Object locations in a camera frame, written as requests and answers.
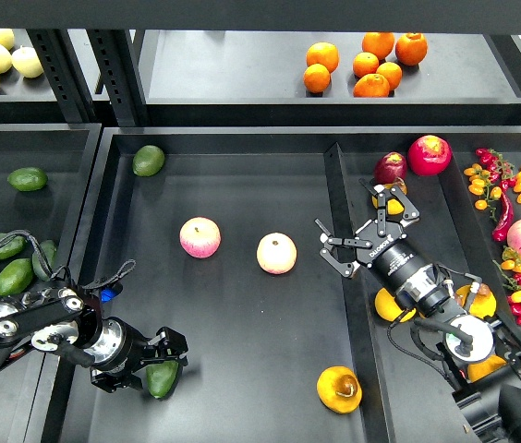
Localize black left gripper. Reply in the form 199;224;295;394
89;317;188;393

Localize orange front bottom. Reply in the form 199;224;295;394
353;73;390;98

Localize orange far left bottom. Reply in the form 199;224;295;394
303;64;331;93

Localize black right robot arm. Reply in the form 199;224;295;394
320;180;521;442

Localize pale yellow pear right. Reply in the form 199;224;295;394
12;46;43;78

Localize black left tray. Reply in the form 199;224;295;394
0;124;101;442

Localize green avocado at tray wall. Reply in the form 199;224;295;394
31;240;57;281

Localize orange top right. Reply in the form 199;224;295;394
395;32;428;66

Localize black shelf frame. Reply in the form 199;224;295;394
0;1;521;126

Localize red chili pepper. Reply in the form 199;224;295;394
491;193;514;242

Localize pale pink apple centre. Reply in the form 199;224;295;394
257;233;297;275

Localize orange right middle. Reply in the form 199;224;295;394
376;62;403;91

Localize black centre tray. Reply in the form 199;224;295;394
22;126;521;443

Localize orange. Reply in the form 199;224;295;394
353;73;390;98
303;64;331;93
395;32;428;66
376;62;403;91
306;42;340;73
361;32;395;60

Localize pale yellow pear top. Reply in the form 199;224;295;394
0;28;15;51

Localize big red apple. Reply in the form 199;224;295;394
407;135;453;176

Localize dark green avocado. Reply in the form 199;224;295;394
146;360;179;399

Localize black tray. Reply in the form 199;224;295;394
0;124;101;442
22;126;521;443

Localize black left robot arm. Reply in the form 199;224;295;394
0;230;188;395

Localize orange top middle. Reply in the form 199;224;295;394
361;32;395;60

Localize orange centre small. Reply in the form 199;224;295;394
352;52;380;78

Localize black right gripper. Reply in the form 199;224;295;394
314;178;434;295

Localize orange far left top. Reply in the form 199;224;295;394
306;42;340;73

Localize pink apple left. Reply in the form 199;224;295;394
179;217;221;258

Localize light green avocado left tray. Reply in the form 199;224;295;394
0;258;34;296

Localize green avocado upper left tray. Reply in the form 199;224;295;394
7;167;48;192

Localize upper cherry tomato bunch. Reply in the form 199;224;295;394
463;148;521;222

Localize dark red small apple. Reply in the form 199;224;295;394
373;151;407;185

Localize green avocado at tray corner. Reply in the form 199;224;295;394
132;145;165;177

